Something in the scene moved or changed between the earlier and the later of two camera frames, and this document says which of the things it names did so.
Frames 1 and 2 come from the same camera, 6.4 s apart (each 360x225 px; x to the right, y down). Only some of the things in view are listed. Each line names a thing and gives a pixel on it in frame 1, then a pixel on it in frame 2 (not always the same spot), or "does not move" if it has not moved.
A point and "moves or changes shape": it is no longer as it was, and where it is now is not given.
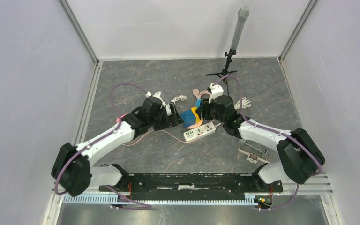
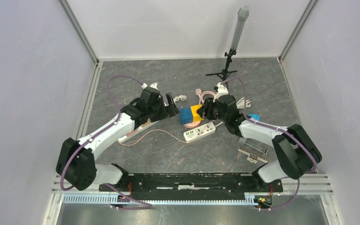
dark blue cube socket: x=188 y=117 moves or changes shape
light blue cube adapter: x=198 y=102 -> x=255 y=116
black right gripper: x=205 y=108 does not move
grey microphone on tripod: x=243 y=12 does not move
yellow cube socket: x=197 y=118 does not move
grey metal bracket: x=253 y=145 does not move
